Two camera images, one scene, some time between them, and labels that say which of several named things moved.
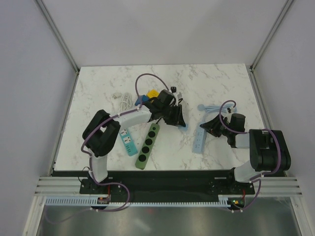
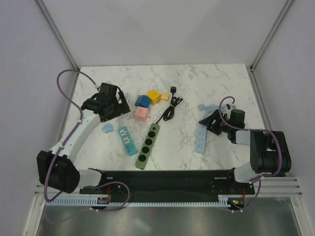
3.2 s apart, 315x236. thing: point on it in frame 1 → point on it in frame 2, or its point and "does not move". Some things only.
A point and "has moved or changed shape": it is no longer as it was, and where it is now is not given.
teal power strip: x=128 y=142 does not move
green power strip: x=147 y=145 does not move
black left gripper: x=178 y=118 → x=122 y=108
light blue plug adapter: x=182 y=128 has moved or changed shape
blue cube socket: x=144 y=98 does not move
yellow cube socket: x=152 y=93 does not move
